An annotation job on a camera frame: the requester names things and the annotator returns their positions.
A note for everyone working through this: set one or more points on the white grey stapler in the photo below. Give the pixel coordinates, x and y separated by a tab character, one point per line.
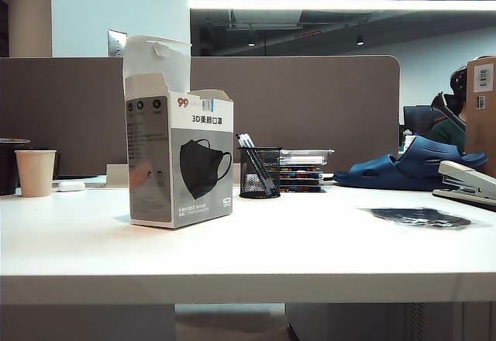
465	174

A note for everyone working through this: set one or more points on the blue rubber slipper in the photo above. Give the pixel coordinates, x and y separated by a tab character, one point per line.
434	155
372	178

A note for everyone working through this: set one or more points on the black computer monitor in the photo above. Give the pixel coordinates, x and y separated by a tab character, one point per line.
417	118

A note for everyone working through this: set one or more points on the brown cardboard box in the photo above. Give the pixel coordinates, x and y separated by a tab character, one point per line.
484	131

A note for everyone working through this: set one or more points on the white earbuds case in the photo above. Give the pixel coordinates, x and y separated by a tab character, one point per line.
71	185

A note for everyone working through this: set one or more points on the white card stand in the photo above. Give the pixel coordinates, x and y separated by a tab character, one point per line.
116	176

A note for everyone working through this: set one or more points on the white ceiling light strip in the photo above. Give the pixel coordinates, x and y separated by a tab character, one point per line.
329	4

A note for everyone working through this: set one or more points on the grey under-desk cabinet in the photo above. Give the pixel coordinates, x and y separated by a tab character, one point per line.
368	323

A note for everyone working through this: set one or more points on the white grey mask box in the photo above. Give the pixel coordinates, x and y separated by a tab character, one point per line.
155	143

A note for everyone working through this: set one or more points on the person in green shirt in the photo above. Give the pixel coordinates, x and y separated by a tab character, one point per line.
447	133

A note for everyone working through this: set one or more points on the black mesh pen holder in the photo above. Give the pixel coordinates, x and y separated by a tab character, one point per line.
267	162

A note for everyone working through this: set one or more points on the colourful print flat box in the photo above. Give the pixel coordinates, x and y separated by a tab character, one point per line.
300	186
300	171

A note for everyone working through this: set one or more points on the black round container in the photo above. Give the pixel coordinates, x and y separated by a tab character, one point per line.
7	170

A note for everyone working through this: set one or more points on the black ceiling spotlight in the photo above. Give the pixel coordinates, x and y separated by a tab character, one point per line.
360	40

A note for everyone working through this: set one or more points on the metal wall switch plate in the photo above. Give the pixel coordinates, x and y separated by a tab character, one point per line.
115	42

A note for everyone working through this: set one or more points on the packaged black face mask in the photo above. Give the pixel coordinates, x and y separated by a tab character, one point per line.
418	218

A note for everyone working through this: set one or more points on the clear plastic flat box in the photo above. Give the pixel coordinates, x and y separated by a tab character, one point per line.
306	157

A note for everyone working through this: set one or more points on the white capped pen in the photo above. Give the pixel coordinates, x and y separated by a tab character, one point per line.
241	139
248	140

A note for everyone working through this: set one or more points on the red LED sign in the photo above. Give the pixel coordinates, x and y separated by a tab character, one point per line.
309	34

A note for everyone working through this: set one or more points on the beige paper cup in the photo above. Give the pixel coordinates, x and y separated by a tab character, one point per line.
35	174

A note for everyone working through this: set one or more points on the brown desk divider panel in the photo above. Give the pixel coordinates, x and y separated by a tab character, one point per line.
310	104

